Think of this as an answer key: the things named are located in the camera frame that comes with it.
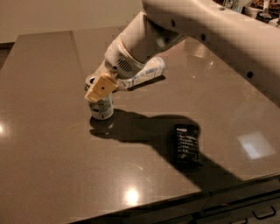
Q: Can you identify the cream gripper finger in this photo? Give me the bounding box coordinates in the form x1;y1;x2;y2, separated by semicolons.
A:
85;73;118;102

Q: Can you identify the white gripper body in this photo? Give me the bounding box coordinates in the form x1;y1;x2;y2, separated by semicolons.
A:
94;36;144;80

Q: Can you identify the silver 7up soda can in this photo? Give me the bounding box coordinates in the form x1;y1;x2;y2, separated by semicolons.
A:
84;73;115;121

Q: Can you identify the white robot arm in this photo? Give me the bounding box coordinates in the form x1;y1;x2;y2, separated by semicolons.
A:
85;0;280;105

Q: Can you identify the black rxbar chocolate wrapper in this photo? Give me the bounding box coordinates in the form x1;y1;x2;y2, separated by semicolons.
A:
174;124;203;168

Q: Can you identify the clear plastic water bottle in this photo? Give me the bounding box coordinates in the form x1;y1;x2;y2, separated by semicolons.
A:
118;56;165;91

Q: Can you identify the dark drawer handle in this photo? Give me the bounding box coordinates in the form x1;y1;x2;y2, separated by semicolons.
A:
252;206;277;221

